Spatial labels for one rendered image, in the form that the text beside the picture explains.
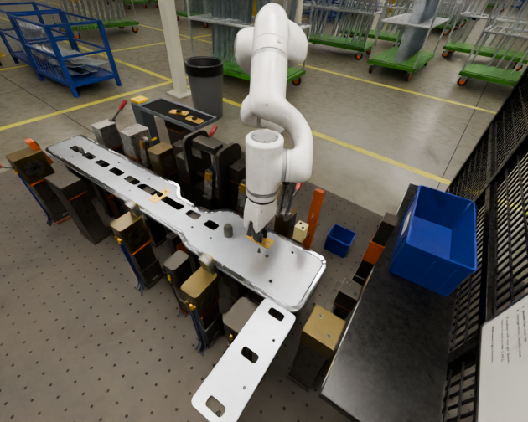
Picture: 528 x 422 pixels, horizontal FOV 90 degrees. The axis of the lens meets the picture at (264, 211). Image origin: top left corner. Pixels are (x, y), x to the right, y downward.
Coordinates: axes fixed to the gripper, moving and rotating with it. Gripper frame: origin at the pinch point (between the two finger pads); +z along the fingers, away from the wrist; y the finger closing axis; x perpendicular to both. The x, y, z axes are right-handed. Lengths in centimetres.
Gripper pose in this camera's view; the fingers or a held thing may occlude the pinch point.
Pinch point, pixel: (260, 234)
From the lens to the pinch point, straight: 78.7
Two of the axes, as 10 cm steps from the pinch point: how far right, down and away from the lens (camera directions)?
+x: 8.3, 4.0, -3.8
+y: -5.5, 5.5, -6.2
